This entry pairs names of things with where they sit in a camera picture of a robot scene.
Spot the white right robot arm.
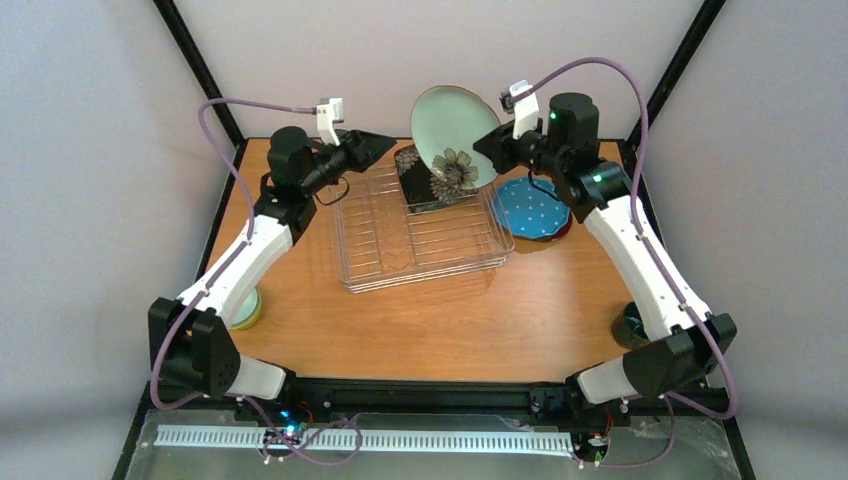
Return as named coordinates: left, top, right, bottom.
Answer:
left=473, top=92, right=737, bottom=419

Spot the black frame post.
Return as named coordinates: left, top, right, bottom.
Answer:
left=153, top=0, right=246, bottom=149
left=646, top=0, right=726, bottom=127

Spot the black floral square plate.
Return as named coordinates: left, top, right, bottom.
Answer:
left=394, top=145, right=478, bottom=213

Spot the light green round plate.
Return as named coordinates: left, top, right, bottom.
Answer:
left=410, top=85, right=499, bottom=190

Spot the black frame post right rear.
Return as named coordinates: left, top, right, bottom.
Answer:
left=646, top=0, right=726, bottom=127

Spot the green yellow small bowl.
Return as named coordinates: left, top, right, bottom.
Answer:
left=229, top=288, right=262, bottom=330

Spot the dark green cup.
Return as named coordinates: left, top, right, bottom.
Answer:
left=610, top=302, right=649, bottom=350

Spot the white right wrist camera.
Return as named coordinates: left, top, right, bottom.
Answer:
left=500, top=80, right=540, bottom=140

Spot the dark red plate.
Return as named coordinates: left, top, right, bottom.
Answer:
left=527, top=223, right=572, bottom=242

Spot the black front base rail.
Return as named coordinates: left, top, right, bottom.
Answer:
left=112, top=377, right=757, bottom=480

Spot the blue polka dot plate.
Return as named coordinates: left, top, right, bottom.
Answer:
left=493, top=177, right=572, bottom=239

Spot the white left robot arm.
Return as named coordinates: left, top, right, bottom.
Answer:
left=148, top=126, right=397, bottom=410

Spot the wire metal dish rack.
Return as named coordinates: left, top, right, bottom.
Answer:
left=331, top=163, right=515, bottom=293

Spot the white slotted cable duct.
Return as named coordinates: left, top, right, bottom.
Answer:
left=153, top=425, right=573, bottom=456

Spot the black frame post left rear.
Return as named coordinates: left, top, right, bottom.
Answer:
left=153, top=0, right=246, bottom=149

